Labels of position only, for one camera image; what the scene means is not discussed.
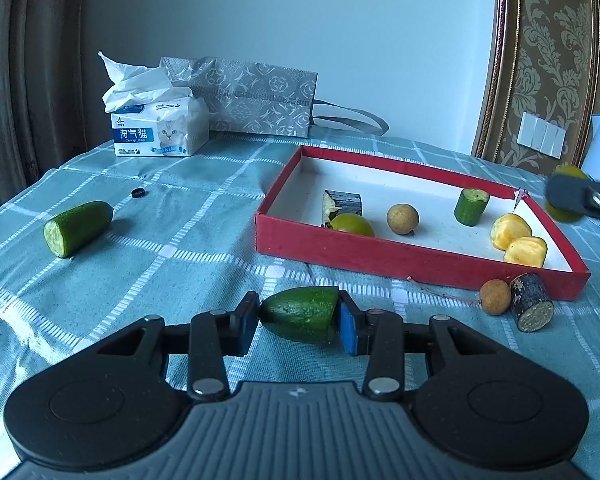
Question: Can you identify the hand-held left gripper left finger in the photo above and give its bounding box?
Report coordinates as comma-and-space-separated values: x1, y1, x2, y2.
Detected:
96, 290, 261, 401

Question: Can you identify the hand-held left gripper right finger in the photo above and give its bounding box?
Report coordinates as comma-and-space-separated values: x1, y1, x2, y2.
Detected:
336, 290, 501, 401

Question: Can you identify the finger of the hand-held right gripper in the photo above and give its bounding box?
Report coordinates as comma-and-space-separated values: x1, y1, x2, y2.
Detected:
545, 172, 600, 233

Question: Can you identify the small cucumber end piece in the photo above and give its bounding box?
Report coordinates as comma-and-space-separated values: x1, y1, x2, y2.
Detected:
258, 286, 341, 345

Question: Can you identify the red shallow cardboard box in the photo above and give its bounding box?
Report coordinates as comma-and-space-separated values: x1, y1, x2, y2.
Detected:
255, 145, 592, 302

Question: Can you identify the yellow jackfruit piece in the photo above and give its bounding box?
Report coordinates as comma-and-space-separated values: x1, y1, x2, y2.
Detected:
490, 213, 533, 252
503, 236, 549, 267

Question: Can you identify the green checkered tablecloth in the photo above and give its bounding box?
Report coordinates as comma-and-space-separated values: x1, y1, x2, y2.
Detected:
0, 125, 600, 480

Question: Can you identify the short cucumber segment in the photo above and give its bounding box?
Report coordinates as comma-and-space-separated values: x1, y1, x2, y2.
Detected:
454, 187, 491, 227

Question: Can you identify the brown longan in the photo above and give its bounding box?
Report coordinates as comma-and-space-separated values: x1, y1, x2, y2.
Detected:
480, 279, 512, 316
386, 203, 421, 236

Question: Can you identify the large cucumber end piece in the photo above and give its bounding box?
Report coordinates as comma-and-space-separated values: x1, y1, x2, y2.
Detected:
43, 200, 115, 259

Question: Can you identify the white tissue pack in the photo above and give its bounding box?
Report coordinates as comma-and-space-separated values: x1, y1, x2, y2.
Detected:
97, 51, 210, 157

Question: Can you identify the grey patterned gift bag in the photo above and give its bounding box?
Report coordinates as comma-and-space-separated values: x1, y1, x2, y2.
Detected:
160, 56, 390, 138

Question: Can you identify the brown curtain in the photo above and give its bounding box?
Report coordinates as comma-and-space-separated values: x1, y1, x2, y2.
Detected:
0, 0, 88, 221

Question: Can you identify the white wall switch panel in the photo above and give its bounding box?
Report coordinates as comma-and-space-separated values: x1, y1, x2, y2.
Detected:
519, 111, 567, 156

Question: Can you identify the gold wall moulding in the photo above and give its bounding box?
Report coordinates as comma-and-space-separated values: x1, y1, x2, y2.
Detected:
472, 0, 523, 161

